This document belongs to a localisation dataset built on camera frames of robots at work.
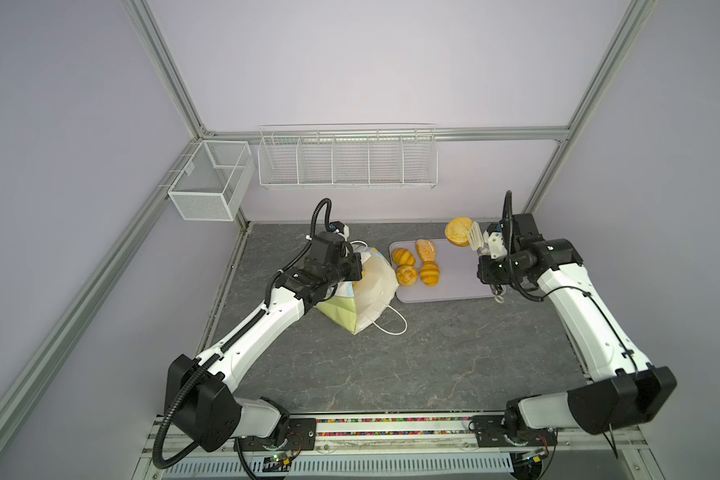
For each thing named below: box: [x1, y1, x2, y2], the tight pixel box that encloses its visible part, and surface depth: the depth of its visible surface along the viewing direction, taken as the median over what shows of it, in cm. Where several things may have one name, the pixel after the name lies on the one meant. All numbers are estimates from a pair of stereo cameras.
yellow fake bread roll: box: [392, 248, 416, 266], surface depth 107 cm
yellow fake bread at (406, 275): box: [396, 265, 419, 287], surface depth 102 cm
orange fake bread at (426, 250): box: [415, 239, 437, 262], surface depth 108 cm
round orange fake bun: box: [445, 217, 473, 247], surface depth 90 cm
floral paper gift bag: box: [316, 241, 407, 336], surface depth 86 cm
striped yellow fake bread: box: [420, 260, 441, 287], surface depth 104 cm
